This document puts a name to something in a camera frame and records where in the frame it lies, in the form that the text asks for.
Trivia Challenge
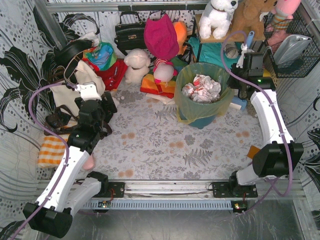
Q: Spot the cream plush lamb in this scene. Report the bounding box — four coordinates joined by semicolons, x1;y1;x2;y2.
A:
124;48;151;84

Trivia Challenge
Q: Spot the magenta cloth bag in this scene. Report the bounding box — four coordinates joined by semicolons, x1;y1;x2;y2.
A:
143;13;179;60

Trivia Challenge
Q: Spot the teal folded cloth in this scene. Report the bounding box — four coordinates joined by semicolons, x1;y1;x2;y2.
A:
187;36;241;70

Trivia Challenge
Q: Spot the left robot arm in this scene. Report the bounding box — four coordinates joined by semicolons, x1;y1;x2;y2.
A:
23;91;117;238

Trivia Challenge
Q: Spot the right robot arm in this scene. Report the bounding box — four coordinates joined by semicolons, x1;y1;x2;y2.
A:
212;67;304;198

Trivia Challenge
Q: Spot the brown patterned bag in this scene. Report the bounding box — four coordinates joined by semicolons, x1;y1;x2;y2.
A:
44;104;79;135

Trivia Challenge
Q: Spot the wooden shelf rack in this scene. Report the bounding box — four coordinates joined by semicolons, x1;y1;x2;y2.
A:
191;13;266;66

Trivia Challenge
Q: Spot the black wire basket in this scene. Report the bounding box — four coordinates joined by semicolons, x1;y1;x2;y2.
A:
264;12;320;79

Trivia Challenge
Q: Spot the red cloth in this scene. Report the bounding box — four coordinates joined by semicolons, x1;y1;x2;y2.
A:
95;59;128;91

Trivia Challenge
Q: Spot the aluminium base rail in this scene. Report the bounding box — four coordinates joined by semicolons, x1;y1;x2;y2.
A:
63;180;306;213

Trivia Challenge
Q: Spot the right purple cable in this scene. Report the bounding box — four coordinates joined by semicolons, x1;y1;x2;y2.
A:
220;30;294;216

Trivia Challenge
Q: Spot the blue handled mop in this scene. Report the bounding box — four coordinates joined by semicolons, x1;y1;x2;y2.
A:
229;31;255;111

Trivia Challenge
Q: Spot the silver foil pouch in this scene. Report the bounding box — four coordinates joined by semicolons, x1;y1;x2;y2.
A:
273;34;312;65

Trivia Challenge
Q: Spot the crumpled paper trash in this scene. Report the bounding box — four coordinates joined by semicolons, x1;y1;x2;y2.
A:
181;74;222;104

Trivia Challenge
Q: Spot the teal trash bin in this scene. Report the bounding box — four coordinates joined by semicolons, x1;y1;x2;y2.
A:
176;62;232;130

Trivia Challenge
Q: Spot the orange plush toy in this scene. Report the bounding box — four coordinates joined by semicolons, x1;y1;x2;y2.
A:
173;21;187;55

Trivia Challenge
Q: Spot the orange checkered towel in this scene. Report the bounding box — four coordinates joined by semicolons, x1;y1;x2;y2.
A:
37;135;66;168

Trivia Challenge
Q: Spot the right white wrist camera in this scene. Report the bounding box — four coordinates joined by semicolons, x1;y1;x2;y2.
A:
236;43;264;70

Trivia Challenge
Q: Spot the colorful printed bag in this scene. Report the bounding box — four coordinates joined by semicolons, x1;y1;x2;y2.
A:
82;42;117;72

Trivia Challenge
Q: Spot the yellow trash bag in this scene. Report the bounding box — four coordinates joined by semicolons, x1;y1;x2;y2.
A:
174;62;235;125

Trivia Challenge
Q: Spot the rainbow striped cloth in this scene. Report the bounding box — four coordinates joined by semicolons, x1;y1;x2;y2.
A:
140;74;176;99

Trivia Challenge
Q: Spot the brown teddy bear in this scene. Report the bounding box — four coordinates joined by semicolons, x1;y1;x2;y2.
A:
230;0;278;40

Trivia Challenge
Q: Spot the purple cable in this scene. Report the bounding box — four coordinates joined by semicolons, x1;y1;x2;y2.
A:
8;84;78;240
220;30;294;216

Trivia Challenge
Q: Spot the black leather handbag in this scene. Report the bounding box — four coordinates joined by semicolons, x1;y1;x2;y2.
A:
114;11;147;55

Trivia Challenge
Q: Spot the cream canvas tote bag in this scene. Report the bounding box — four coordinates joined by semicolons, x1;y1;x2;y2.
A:
50;60;106;117

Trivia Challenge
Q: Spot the white plush dog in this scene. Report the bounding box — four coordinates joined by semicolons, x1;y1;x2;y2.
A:
199;0;239;40

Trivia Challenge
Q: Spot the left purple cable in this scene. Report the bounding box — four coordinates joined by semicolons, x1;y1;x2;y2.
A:
8;84;78;240

